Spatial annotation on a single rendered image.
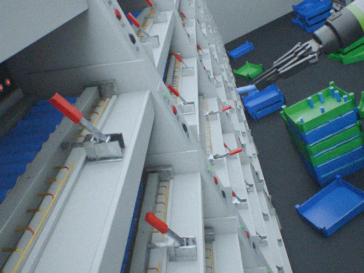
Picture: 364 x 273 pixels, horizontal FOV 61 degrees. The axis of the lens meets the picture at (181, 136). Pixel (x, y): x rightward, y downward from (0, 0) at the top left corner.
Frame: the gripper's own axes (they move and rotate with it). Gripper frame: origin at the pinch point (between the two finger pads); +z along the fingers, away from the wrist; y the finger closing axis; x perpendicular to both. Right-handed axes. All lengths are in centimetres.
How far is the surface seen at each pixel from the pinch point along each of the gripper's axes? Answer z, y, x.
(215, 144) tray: 23.4, 4.4, 7.4
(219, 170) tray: 23.2, 17.4, 7.6
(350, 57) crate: -62, -173, 107
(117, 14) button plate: 12, 36, -40
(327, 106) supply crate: -17, -64, 63
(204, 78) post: 19.9, -30.5, -0.8
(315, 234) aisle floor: 22, -21, 97
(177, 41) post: 19.5, -30.6, -18.4
